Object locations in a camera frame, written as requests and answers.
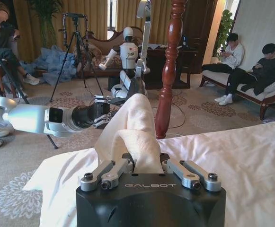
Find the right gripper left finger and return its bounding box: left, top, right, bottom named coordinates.
left=80, top=153, right=135, bottom=192

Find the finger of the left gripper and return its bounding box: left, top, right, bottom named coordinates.
left=93, top=94, right=127, bottom=106
left=91, top=112, right=113, bottom=129

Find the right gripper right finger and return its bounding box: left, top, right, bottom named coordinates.
left=160, top=153, right=222, bottom=192

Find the cream white garment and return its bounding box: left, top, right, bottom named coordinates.
left=94, top=93, right=164, bottom=173

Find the bed with white sheet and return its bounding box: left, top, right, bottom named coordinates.
left=22, top=119, right=275, bottom=227

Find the white humanoid robot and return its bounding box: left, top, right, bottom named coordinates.
left=98, top=26, right=150, bottom=105

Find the dark wooden sofa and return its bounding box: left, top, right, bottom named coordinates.
left=77, top=29, right=147, bottom=79

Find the blue cloth pile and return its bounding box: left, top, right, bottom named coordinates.
left=19, top=44, right=87, bottom=87

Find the yellow curtain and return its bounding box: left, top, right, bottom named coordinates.
left=13, top=0, right=142, bottom=62

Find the dark wooden table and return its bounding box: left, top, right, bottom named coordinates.
left=139, top=43, right=200, bottom=90

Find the green potted plant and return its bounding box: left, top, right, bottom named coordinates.
left=212, top=9, right=234, bottom=58
left=29, top=0, right=63, bottom=49

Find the wooden bench with pale cushion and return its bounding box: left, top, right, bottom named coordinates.
left=199, top=68, right=275, bottom=121

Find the person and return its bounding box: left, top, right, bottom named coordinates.
left=202, top=33, right=246, bottom=88
left=214, top=43, right=275, bottom=106
left=0, top=0, right=41, bottom=86

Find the black floor cable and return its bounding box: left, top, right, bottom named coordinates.
left=169, top=91, right=186, bottom=130

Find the black tripod with camera rig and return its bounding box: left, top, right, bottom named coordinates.
left=49, top=13, right=105, bottom=103

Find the red-brown wooden bed post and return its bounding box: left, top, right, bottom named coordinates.
left=154, top=0, right=184, bottom=140

